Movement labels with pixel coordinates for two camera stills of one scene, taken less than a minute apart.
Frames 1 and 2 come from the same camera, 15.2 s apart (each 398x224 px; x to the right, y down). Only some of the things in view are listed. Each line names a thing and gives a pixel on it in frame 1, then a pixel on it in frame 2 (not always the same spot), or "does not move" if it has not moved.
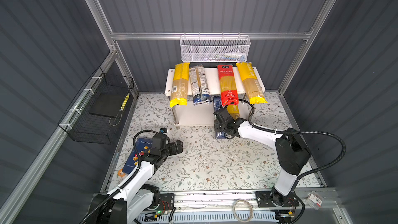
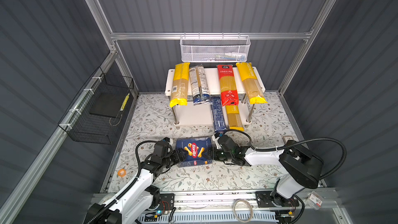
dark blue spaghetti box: (142, 145) to (195, 146)
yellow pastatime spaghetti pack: (234, 111) does not move
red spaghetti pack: (228, 86) does not move
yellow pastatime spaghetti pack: (254, 90) does not move
